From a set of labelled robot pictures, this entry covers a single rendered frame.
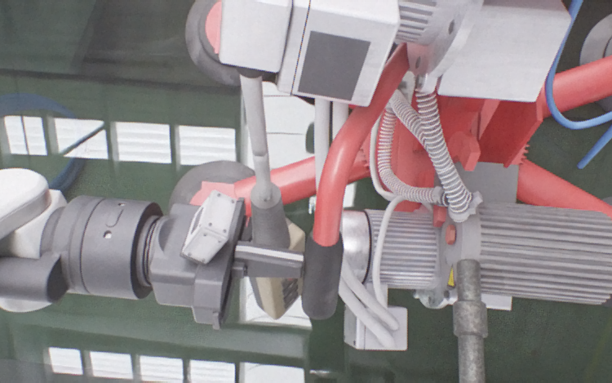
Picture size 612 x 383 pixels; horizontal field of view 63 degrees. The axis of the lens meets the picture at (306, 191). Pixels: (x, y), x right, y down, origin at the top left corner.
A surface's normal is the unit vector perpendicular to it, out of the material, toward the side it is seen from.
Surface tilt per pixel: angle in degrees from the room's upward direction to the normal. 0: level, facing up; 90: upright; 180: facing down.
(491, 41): 73
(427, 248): 22
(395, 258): 36
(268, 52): 79
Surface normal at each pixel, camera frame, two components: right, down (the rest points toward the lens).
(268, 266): -0.09, 0.71
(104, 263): -0.05, 0.15
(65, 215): 0.02, -0.60
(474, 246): -0.03, -0.08
